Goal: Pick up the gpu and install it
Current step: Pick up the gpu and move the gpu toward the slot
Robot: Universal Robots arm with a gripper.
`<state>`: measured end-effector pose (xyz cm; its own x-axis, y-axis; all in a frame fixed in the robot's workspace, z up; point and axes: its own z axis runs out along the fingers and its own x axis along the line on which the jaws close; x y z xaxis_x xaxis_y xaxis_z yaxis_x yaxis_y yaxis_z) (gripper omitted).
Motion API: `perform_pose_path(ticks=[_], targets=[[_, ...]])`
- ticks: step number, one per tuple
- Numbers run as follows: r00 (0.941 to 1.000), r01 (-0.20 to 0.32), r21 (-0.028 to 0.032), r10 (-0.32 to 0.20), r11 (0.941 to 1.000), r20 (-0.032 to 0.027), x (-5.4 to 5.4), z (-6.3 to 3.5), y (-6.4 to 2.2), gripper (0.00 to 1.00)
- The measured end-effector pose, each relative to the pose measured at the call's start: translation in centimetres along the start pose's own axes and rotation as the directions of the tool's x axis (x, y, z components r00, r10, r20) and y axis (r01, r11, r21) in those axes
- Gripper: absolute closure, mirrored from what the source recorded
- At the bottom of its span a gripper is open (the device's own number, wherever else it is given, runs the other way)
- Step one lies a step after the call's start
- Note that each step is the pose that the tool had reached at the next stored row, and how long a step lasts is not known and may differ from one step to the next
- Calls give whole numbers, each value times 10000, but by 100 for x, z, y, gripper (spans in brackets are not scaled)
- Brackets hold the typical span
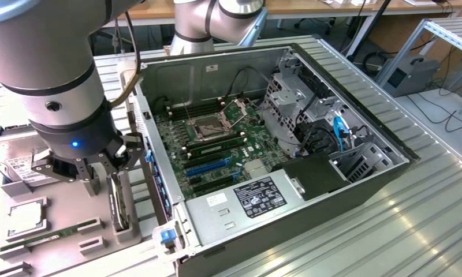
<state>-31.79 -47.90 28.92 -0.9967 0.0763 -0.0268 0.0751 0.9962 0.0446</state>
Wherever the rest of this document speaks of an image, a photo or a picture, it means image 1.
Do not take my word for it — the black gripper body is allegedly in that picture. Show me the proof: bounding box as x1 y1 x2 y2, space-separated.
29 100 124 161

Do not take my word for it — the Nvidia graphics card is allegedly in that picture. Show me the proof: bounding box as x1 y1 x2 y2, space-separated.
107 171 134 231

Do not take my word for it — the grey hard disk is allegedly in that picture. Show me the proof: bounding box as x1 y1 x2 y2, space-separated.
0 137 59 185

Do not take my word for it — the grey parts rack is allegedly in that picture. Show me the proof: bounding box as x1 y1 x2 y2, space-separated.
0 135 155 277

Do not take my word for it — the silver CPU chip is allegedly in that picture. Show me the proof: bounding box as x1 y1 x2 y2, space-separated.
7 201 47 234

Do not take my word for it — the thin metal locking lever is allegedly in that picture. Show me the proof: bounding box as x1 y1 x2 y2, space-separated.
182 97 197 125

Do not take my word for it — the long black expansion slot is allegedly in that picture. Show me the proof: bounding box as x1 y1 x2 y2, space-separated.
183 152 233 170
192 172 242 189
194 178 237 194

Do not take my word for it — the blue expansion slot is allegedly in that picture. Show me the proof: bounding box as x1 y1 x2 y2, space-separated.
184 157 233 177

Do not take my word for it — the CPU socket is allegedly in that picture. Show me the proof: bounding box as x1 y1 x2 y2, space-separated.
190 114 235 143

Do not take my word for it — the installed green RAM stick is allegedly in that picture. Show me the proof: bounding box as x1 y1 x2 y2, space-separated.
187 140 249 159
183 133 246 151

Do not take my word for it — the black RAM slot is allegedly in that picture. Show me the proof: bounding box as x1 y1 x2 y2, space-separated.
168 106 227 118
168 103 225 114
167 99 223 110

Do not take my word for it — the loose green RAM stick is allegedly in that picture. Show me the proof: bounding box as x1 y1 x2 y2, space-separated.
0 227 82 252

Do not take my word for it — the silver socket cover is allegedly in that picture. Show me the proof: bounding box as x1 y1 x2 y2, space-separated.
215 98 253 122

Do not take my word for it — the blue case latch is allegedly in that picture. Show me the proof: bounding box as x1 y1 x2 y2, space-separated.
158 229 176 245

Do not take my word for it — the green motherboard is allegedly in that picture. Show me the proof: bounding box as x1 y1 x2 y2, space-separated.
154 95 290 200

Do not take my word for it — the silver power supply unit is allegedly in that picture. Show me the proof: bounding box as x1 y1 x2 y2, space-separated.
180 169 309 248

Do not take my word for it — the silver chipset heatsink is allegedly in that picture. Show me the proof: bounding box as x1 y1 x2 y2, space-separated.
245 160 270 176

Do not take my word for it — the silver metal drive cage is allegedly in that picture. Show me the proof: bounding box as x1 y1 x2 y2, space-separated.
263 72 356 154

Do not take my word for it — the open dark PC case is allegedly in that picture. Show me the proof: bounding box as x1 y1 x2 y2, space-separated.
118 42 421 277

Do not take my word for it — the silver disk bay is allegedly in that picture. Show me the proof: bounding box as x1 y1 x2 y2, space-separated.
329 141 396 184

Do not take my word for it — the office chair base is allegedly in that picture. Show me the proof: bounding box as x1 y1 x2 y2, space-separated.
277 16 337 36

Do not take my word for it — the wooden desk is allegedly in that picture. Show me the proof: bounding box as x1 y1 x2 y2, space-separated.
99 0 462 54

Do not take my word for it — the grey device box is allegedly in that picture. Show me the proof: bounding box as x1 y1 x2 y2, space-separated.
377 54 442 98

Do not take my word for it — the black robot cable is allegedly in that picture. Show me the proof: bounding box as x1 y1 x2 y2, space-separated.
110 11 144 107

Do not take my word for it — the black SATA wire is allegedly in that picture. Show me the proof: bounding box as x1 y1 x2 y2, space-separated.
230 66 273 96

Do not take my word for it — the black power wire bundle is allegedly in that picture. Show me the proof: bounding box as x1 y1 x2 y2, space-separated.
295 119 341 155

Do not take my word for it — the blue SATA wire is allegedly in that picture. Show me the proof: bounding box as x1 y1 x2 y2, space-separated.
333 115 350 152

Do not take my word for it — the black loose cable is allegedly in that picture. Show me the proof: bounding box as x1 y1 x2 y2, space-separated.
406 93 462 134

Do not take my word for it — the aluminium frame rack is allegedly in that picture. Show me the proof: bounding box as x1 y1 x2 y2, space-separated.
385 16 462 98

